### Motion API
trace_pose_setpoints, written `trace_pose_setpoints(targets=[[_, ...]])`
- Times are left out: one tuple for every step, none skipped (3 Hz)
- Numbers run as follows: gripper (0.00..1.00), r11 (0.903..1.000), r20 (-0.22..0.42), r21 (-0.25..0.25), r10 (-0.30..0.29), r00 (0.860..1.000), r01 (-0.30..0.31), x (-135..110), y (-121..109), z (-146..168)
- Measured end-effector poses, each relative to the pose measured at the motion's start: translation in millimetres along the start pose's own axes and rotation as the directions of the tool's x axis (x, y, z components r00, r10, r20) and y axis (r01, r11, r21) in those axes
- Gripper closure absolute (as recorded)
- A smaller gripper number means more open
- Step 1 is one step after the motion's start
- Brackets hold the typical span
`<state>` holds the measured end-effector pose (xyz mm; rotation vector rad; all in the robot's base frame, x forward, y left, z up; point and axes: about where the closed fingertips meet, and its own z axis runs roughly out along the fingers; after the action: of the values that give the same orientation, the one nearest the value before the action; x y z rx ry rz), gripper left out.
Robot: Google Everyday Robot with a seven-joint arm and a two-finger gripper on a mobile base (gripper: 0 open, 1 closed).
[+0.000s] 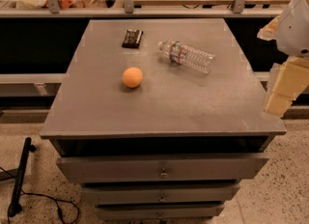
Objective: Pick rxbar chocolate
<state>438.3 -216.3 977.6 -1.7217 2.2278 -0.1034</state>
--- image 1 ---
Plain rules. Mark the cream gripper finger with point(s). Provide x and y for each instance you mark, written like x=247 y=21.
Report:
x=269 y=31
x=286 y=82

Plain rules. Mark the black rxbar chocolate bar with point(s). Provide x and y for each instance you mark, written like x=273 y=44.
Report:
x=132 y=38

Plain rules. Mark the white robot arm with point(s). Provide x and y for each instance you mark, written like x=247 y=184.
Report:
x=293 y=30

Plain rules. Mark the clear plastic water bottle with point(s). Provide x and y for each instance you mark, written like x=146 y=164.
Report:
x=186 y=55

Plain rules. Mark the grey drawer cabinet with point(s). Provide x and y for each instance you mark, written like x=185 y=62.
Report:
x=176 y=146

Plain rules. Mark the orange ball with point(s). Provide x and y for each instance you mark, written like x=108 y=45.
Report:
x=132 y=77

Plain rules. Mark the grey metal railing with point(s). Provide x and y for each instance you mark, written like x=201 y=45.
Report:
x=151 y=8

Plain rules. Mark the black stand pole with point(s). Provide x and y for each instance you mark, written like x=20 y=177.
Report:
x=14 y=206

